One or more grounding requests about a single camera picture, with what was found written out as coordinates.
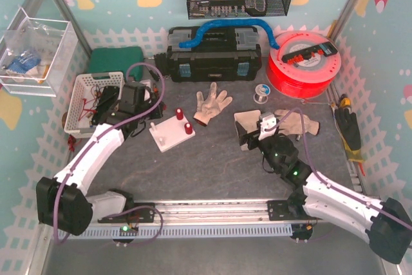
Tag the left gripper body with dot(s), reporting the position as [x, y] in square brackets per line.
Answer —
[105, 104]

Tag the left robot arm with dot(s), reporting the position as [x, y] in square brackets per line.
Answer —
[75, 179]

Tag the black tool box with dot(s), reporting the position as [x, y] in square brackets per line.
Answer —
[224, 54]

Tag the solder wire spool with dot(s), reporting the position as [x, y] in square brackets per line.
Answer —
[262, 91]

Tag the blue white gloves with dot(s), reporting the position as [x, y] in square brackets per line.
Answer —
[24, 62]

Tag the black power strip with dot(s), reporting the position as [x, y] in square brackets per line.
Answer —
[323, 49]

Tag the large red spring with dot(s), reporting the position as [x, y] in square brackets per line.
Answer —
[188, 128]
[179, 114]

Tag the white peg board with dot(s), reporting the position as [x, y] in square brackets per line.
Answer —
[169, 133]

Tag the green plastic case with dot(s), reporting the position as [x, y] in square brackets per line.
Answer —
[104, 60]

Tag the clear acrylic box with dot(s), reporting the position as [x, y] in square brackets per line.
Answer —
[54, 41]

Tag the black battery holder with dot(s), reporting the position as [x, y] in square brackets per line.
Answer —
[108, 97]

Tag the white spring tray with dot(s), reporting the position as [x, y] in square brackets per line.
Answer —
[247, 129]

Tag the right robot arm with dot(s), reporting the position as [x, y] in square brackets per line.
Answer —
[384, 226]

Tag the red filament spool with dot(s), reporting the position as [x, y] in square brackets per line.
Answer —
[306, 79]

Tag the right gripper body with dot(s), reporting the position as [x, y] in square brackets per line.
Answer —
[248, 138]

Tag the aluminium rail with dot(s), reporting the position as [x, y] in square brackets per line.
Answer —
[209, 210]

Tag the black rubber glove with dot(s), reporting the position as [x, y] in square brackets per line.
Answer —
[348, 127]

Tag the white knit glove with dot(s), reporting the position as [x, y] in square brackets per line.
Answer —
[293, 126]
[213, 105]

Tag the white perforated basket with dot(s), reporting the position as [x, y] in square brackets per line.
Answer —
[87, 91]

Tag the black screwdriver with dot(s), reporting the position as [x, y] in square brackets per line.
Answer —
[153, 73]

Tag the orange black pliers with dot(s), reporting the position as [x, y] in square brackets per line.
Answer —
[155, 90]

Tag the grey slotted cable duct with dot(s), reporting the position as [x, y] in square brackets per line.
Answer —
[145, 232]

